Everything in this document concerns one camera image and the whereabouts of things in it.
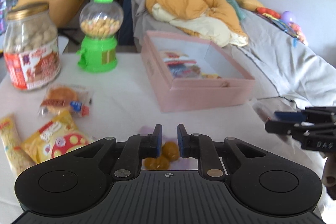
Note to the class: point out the grey covered sofa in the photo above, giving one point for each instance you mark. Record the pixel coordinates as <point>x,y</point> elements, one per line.
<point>288,78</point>

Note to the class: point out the yellow armchair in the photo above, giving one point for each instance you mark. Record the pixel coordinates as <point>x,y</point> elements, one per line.
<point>61,11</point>

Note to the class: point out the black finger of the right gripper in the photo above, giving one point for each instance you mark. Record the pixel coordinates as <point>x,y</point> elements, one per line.
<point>290,116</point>
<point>285,128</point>

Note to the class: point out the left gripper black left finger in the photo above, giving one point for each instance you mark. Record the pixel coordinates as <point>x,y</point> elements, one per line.
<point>132,152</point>

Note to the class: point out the pink cardboard box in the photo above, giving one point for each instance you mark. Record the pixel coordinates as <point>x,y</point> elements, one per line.
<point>192,94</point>

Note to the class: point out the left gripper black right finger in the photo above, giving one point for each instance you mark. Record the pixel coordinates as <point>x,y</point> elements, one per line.
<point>202,148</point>

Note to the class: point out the round cake snack packet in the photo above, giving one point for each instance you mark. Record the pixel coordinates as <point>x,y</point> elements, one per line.
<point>76,99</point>

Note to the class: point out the snacks inside pink box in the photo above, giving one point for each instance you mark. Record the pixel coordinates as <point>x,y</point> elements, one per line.
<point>183,66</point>

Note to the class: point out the green gumball candy dispenser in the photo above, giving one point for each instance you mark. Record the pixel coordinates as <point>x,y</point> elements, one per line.
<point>100,20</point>

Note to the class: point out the red label biscuit jar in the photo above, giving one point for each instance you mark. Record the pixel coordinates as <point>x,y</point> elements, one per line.
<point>30,47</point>

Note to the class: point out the yellow cream quilt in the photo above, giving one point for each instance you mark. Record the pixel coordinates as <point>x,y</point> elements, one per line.
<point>215,20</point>

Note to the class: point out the yellow pillow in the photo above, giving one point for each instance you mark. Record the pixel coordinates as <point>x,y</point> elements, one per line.
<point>250,5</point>

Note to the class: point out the long rice cracker packet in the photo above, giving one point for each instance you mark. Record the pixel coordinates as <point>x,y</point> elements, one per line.
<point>18,159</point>

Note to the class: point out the brown jelly snack packet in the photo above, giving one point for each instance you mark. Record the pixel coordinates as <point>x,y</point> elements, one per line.
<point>169,159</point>

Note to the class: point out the gloved right hand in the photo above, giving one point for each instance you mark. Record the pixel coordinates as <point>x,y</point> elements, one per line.
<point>329,175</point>

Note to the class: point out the yellow chip snack bag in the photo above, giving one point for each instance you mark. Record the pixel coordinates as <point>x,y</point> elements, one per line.
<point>57,137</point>

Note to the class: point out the colourful toys on sofa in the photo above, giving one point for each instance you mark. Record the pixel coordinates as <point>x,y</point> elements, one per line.
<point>284,22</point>

